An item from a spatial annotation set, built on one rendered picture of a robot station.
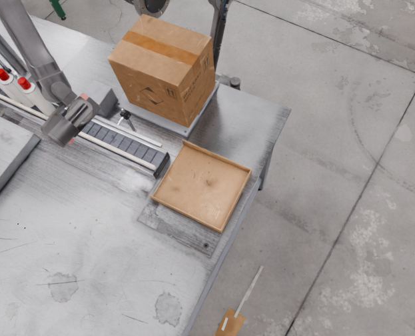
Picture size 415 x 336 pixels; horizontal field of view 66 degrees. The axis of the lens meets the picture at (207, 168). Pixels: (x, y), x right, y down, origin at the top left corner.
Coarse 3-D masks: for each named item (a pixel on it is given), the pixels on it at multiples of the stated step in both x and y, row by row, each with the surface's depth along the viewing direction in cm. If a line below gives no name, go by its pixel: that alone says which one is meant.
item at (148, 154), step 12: (36, 108) 138; (84, 132) 131; (96, 132) 130; (108, 132) 130; (96, 144) 128; (120, 144) 128; (132, 144) 127; (144, 156) 124; (156, 156) 124; (156, 168) 122
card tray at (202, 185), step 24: (192, 144) 126; (192, 168) 125; (216, 168) 125; (240, 168) 123; (168, 192) 122; (192, 192) 121; (216, 192) 121; (240, 192) 117; (192, 216) 114; (216, 216) 117
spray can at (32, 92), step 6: (24, 78) 118; (24, 84) 118; (30, 84) 120; (24, 90) 121; (30, 90) 121; (36, 90) 123; (30, 96) 123; (36, 96) 124; (42, 96) 126; (36, 102) 126; (42, 102) 127; (48, 102) 130; (42, 108) 130; (48, 108) 131; (54, 108) 135; (48, 114) 134
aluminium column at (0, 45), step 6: (0, 36) 134; (0, 42) 136; (6, 42) 137; (0, 48) 136; (6, 48) 140; (0, 54) 141; (6, 54) 140; (12, 54) 142; (6, 60) 144; (12, 60) 143; (18, 60) 146; (12, 66) 148; (18, 66) 147; (24, 66) 150; (18, 72) 151; (24, 72) 151
